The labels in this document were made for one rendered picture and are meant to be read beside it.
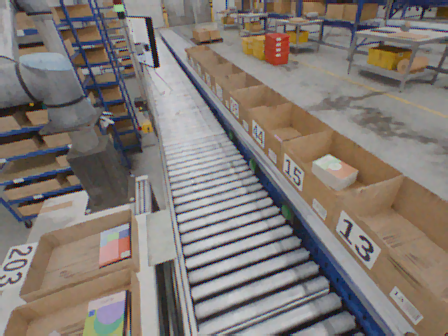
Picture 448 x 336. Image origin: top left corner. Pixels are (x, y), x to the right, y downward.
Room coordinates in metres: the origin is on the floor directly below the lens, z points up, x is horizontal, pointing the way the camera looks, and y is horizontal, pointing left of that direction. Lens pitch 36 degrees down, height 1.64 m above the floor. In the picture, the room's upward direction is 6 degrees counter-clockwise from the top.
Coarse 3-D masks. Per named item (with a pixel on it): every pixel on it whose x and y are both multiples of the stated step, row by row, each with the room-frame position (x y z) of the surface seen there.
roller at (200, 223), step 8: (264, 200) 0.87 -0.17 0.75; (272, 200) 0.88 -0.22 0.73; (240, 208) 0.83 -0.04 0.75; (248, 208) 0.83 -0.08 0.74; (256, 208) 0.83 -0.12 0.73; (264, 208) 0.84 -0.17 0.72; (208, 216) 0.80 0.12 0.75; (216, 216) 0.79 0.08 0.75; (224, 216) 0.79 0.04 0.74; (232, 216) 0.80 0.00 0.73; (184, 224) 0.76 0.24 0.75; (192, 224) 0.76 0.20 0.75; (200, 224) 0.76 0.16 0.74; (208, 224) 0.76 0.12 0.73; (184, 232) 0.73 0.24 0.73
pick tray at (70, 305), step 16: (128, 272) 0.50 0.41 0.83; (80, 288) 0.45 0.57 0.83; (96, 288) 0.46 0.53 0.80; (112, 288) 0.48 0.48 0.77; (128, 288) 0.47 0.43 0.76; (32, 304) 0.41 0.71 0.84; (48, 304) 0.42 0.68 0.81; (64, 304) 0.43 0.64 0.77; (80, 304) 0.43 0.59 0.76; (16, 320) 0.38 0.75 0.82; (32, 320) 0.40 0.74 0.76; (48, 320) 0.39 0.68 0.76; (64, 320) 0.38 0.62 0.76; (80, 320) 0.38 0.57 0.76
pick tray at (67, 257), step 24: (120, 216) 0.79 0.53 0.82; (48, 240) 0.70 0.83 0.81; (72, 240) 0.73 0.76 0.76; (96, 240) 0.72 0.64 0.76; (48, 264) 0.62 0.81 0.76; (72, 264) 0.60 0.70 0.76; (96, 264) 0.59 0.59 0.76; (120, 264) 0.53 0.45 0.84; (24, 288) 0.47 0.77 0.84; (48, 288) 0.46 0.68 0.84
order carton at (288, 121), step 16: (256, 112) 1.32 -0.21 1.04; (272, 112) 1.35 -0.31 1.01; (288, 112) 1.38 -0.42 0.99; (304, 112) 1.26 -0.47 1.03; (272, 128) 1.35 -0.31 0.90; (288, 128) 1.35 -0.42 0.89; (304, 128) 1.24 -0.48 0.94; (320, 128) 1.10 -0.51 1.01; (272, 144) 1.02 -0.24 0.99; (272, 160) 1.01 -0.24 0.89
